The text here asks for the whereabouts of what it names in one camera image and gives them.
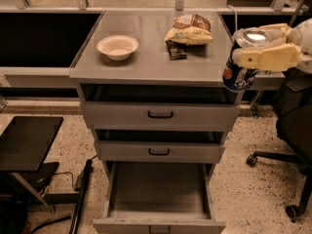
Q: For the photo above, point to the yellow chip bag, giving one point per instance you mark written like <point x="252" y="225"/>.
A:
<point x="191" y="30"/>

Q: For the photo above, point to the grey bottom drawer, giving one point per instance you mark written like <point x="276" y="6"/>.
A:
<point x="158" y="198"/>

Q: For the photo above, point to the grey drawer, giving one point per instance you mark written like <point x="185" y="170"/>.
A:
<point x="159" y="117"/>
<point x="164" y="152"/>
<point x="158" y="198"/>

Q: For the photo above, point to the black pole on floor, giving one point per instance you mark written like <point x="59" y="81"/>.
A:
<point x="84" y="182"/>

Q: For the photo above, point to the grey middle drawer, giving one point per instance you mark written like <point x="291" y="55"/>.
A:
<point x="164" y="152"/>

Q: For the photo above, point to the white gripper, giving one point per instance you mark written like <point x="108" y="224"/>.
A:
<point x="303" y="36"/>

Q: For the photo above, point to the black office chair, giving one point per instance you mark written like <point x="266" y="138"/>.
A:
<point x="294" y="128"/>

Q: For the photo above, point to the grey top drawer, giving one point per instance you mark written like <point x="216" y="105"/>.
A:
<point x="159" y="117"/>

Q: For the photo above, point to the blue pepsi can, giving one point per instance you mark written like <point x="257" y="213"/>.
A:
<point x="239" y="72"/>

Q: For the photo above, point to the grey drawer cabinet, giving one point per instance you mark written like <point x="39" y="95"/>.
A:
<point x="149" y="76"/>

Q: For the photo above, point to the metal diagonal rod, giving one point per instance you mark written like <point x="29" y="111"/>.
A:
<point x="278" y="5"/>

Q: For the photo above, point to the dark side table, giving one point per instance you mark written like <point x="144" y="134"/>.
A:
<point x="24" y="145"/>

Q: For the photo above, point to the white paper bowl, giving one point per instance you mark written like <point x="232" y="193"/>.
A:
<point x="117" y="47"/>

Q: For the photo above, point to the dark snack packet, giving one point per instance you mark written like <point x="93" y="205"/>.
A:
<point x="176" y="50"/>

